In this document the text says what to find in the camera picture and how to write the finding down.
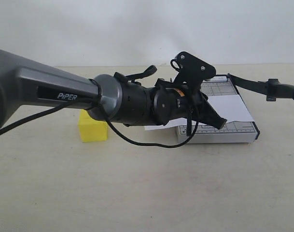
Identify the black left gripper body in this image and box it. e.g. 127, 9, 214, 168
153, 79, 209, 126

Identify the white paper sheet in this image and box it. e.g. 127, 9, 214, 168
144, 94, 254, 131

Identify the black cutter blade arm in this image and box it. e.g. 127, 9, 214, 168
215, 73, 294, 102

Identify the yellow cube block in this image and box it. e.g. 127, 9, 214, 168
78, 110, 108, 143

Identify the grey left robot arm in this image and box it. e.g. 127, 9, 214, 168
0, 49, 216, 129

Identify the grey paper cutter base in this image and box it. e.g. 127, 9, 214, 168
189, 76, 260, 144

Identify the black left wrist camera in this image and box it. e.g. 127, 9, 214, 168
170, 51, 216, 95

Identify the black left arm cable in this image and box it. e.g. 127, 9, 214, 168
0, 59, 205, 148

